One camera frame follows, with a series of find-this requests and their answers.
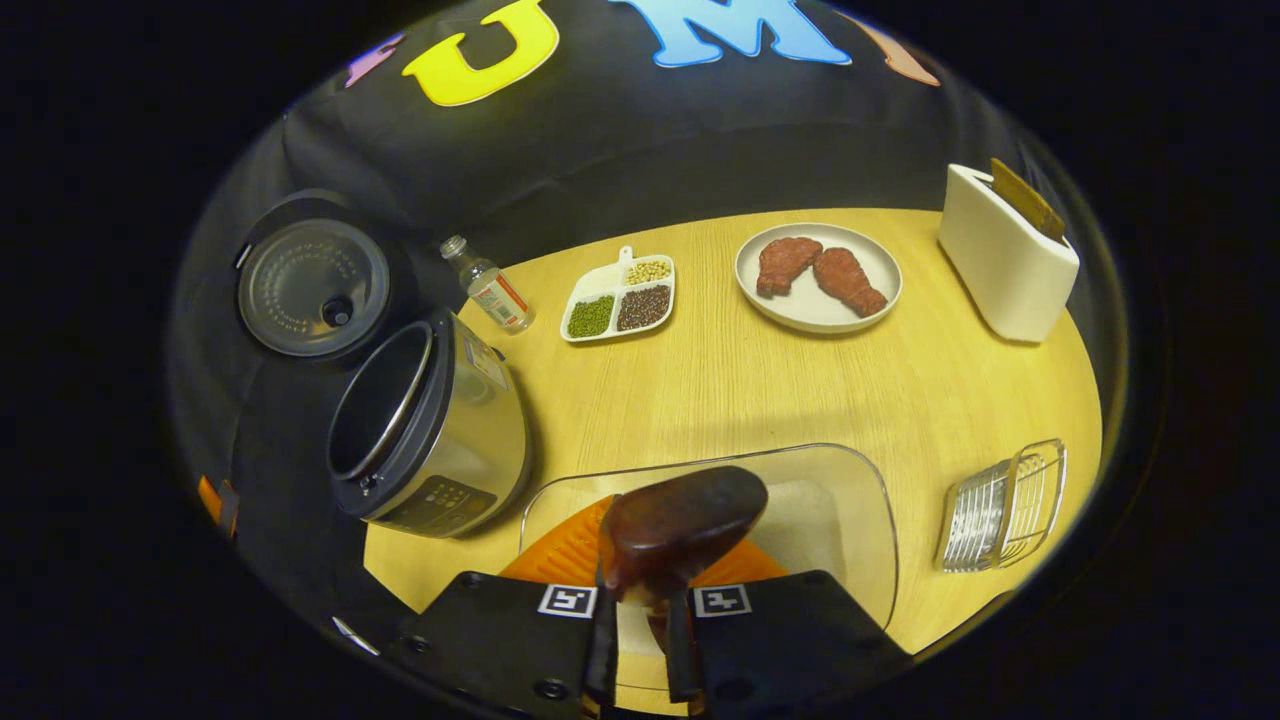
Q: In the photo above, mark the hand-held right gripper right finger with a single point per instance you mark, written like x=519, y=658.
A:
x=682, y=650

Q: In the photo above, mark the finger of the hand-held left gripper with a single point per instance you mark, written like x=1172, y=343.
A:
x=212, y=500

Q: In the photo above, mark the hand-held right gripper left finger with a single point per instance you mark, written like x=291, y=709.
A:
x=603, y=650

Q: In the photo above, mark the brown wooden spoon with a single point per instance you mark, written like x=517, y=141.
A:
x=680, y=520

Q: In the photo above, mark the black silver rice cooker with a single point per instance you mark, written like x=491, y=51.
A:
x=470, y=440

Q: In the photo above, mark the small clear glass bottle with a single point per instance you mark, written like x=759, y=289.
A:
x=492, y=290

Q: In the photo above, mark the white divided bean dish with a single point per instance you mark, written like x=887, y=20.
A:
x=600, y=285

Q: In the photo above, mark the white round plate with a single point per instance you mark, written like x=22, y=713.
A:
x=820, y=312

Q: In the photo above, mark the red-brown meat piece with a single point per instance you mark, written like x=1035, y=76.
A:
x=848, y=280
x=785, y=262

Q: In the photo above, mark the white toaster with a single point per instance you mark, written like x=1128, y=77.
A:
x=1000, y=270

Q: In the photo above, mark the black backdrop cloth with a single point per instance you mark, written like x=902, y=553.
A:
x=650, y=150

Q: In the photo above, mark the brown toast slice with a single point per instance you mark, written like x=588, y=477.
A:
x=1025, y=200

